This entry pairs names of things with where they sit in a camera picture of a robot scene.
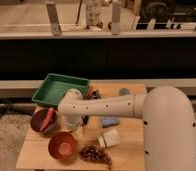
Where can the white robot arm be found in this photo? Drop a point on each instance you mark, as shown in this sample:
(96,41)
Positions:
(169,124)

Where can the white cup lying sideways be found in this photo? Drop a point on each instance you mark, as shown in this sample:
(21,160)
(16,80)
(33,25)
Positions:
(109,138)

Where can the dark small toy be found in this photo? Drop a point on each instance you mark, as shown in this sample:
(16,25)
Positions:
(95,95)

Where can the light blue cloth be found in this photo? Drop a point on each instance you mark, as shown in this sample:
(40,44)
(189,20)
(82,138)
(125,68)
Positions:
(124,91)

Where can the blue sponge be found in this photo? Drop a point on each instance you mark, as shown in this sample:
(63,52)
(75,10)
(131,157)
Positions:
(107,122)

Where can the green plastic tray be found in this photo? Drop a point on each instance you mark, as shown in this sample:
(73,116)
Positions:
(54,87)

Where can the orange carrot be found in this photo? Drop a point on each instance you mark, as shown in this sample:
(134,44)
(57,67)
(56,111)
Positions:
(47,119)

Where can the bunch of dark grapes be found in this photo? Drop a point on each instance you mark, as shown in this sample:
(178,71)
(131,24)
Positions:
(91,153)

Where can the purple bowl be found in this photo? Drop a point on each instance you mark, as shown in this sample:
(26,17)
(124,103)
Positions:
(37,121)

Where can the orange-brown bowl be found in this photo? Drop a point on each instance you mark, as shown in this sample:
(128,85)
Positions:
(62,145)

